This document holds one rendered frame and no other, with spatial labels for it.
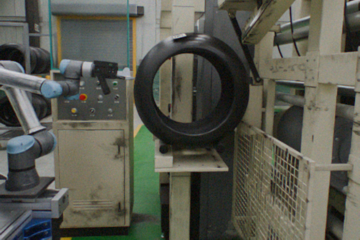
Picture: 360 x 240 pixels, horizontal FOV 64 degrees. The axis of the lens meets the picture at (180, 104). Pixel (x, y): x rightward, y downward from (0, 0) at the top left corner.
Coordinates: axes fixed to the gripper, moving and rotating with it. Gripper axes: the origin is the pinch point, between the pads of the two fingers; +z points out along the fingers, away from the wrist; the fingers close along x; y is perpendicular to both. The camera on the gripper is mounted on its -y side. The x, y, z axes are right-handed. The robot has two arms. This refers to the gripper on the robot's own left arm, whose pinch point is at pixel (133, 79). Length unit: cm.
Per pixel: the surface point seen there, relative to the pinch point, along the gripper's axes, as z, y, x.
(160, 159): 17.9, -37.1, -10.2
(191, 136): 31.3, -23.4, -12.1
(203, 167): 40, -39, -9
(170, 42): 16.2, 19.7, -10.3
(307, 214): 66, -35, -60
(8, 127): -202, -106, 297
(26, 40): -182, 25, 295
